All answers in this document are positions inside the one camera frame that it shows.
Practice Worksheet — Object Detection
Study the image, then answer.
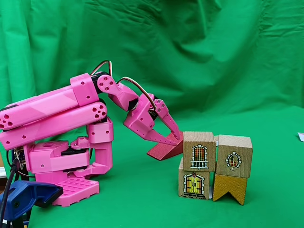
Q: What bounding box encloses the wooden block balcony window print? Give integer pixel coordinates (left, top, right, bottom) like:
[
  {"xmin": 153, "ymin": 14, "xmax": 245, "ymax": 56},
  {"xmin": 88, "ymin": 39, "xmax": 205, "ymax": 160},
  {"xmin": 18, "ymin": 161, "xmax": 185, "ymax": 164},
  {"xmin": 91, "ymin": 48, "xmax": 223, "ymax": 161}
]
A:
[{"xmin": 182, "ymin": 131, "xmax": 217, "ymax": 172}]

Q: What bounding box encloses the yellow notched wooden block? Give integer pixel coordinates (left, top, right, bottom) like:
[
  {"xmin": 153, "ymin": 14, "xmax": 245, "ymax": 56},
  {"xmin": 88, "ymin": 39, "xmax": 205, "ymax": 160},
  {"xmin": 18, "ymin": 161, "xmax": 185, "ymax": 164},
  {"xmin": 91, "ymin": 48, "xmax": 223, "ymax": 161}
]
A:
[{"xmin": 212, "ymin": 172, "xmax": 248, "ymax": 206}]

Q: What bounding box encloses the red wedge roof block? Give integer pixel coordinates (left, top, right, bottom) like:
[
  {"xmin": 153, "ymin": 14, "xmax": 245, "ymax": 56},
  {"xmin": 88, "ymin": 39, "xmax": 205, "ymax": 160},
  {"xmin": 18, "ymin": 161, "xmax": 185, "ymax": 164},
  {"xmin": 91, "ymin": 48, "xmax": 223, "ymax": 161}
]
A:
[{"xmin": 146, "ymin": 131, "xmax": 185, "ymax": 162}]

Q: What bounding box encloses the blue clamp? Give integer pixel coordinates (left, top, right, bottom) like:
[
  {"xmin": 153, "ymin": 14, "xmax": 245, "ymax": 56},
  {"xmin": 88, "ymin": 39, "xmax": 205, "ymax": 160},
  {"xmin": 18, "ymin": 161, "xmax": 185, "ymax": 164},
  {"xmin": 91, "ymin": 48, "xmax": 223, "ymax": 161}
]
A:
[{"xmin": 0, "ymin": 180, "xmax": 64, "ymax": 228}]

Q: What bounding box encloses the wooden block door print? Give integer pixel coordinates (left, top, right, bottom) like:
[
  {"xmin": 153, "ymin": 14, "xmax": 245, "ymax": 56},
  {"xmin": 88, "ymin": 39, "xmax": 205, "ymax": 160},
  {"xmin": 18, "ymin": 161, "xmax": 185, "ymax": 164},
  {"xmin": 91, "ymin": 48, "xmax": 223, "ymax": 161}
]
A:
[{"xmin": 178, "ymin": 156, "xmax": 211, "ymax": 200}]

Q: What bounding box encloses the wooden block round window print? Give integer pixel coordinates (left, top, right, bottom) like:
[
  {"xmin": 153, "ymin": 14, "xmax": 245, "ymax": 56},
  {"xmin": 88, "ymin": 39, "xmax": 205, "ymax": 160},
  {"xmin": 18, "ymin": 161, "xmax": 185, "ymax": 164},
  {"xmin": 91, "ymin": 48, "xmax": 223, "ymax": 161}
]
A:
[{"xmin": 215, "ymin": 134, "xmax": 252, "ymax": 179}]

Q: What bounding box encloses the black power cable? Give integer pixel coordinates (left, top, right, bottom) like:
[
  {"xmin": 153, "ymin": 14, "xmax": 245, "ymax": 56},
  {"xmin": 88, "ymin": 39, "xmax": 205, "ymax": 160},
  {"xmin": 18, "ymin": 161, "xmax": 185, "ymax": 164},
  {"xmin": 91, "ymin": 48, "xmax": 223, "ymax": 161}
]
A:
[{"xmin": 0, "ymin": 158, "xmax": 21, "ymax": 228}]

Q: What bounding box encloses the cardboard box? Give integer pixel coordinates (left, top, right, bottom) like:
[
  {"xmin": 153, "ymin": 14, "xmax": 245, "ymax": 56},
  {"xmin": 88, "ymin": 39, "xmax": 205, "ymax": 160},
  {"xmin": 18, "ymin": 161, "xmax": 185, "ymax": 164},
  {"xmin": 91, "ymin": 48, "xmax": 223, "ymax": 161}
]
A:
[{"xmin": 0, "ymin": 152, "xmax": 8, "ymax": 184}]

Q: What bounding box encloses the blue controller board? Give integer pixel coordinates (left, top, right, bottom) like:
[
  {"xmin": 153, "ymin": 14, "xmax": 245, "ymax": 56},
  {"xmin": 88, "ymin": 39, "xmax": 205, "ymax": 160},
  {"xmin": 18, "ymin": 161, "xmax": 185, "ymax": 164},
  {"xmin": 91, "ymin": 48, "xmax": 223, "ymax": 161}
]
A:
[{"xmin": 13, "ymin": 147, "xmax": 26, "ymax": 171}]

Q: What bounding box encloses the white red black servo cable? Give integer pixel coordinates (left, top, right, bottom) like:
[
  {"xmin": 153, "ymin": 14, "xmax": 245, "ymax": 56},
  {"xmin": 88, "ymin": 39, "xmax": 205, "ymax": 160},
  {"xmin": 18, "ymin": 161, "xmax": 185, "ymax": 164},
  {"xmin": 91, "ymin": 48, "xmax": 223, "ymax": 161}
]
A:
[
  {"xmin": 90, "ymin": 60, "xmax": 114, "ymax": 83},
  {"xmin": 117, "ymin": 76, "xmax": 156, "ymax": 111}
]

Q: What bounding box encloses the green cloth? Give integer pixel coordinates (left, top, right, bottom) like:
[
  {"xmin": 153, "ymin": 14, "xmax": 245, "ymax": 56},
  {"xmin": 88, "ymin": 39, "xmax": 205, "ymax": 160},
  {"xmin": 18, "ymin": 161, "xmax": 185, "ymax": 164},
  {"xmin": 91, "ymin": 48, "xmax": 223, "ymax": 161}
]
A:
[{"xmin": 0, "ymin": 0, "xmax": 304, "ymax": 228}]

